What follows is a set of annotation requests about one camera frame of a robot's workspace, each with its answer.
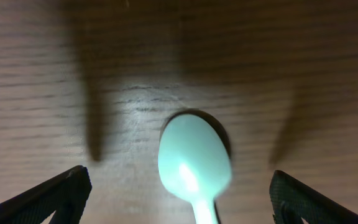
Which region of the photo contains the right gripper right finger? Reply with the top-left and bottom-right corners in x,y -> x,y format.
269,170 -> 358,224

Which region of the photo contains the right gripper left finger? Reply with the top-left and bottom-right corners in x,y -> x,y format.
0,166 -> 92,224

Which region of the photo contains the pale green plastic spoon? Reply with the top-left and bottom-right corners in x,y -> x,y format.
157,113 -> 232,224

